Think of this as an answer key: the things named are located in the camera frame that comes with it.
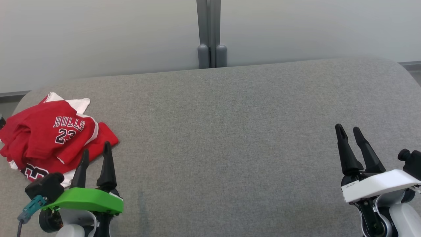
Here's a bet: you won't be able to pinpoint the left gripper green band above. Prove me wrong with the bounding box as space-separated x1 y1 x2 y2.
39 142 124 237

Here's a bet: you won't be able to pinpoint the grey partition post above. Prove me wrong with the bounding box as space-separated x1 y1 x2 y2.
196 0 227 69

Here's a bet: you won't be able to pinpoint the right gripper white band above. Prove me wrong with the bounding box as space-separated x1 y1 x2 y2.
335 124 421 237

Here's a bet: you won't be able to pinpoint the red shorts with white stripe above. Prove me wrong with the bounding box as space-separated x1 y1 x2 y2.
0 100 119 174

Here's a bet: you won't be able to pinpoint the left teal connector black cable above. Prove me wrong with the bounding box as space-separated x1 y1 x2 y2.
17 195 48 237

